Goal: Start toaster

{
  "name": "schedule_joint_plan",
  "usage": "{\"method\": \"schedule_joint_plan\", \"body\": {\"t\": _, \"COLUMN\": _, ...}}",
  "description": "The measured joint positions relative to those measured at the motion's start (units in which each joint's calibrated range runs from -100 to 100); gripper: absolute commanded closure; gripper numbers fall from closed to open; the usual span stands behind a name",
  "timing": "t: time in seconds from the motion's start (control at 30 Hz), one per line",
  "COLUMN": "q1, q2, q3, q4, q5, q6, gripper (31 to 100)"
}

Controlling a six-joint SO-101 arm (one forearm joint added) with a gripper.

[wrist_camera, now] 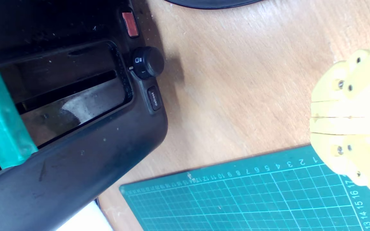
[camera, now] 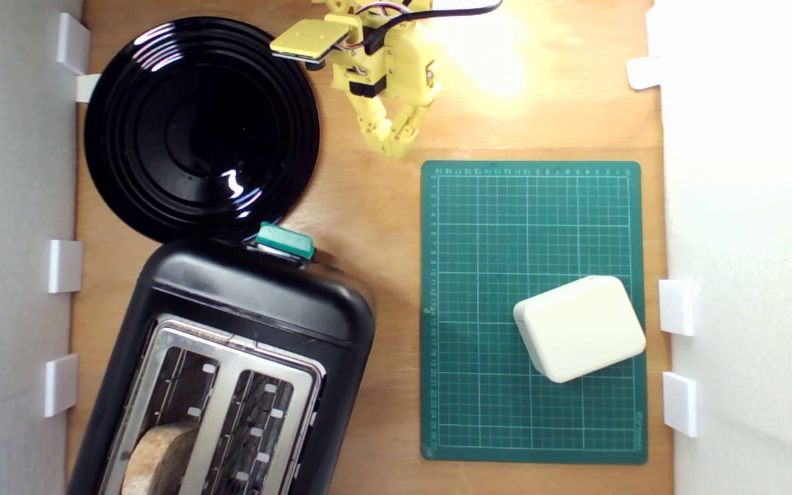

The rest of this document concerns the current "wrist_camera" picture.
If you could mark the black round plate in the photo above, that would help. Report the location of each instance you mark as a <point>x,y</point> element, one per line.
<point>210,3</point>

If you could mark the black two-slot toaster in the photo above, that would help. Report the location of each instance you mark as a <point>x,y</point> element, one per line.
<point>108,154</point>

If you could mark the green taped toaster lever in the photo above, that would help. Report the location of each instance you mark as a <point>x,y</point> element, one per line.
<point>3,128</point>

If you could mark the green cutting mat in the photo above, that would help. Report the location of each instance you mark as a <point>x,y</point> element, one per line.
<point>252,199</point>

